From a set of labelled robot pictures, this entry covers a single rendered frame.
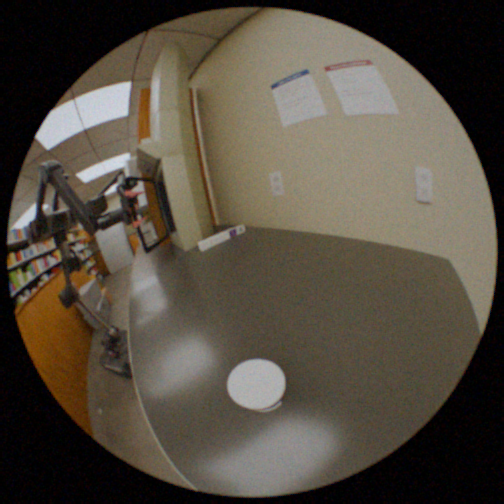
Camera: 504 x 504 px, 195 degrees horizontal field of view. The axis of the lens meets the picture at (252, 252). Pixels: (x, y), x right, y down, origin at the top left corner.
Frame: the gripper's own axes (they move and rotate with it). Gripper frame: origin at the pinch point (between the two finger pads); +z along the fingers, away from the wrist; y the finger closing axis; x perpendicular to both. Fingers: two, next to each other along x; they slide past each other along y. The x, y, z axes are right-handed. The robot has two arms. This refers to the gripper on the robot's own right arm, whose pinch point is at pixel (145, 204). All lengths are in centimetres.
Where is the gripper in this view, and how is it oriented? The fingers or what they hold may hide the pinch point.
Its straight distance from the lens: 59.9
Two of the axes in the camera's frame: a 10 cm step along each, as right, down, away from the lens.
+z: 7.1, -4.0, 5.7
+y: -1.9, -9.0, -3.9
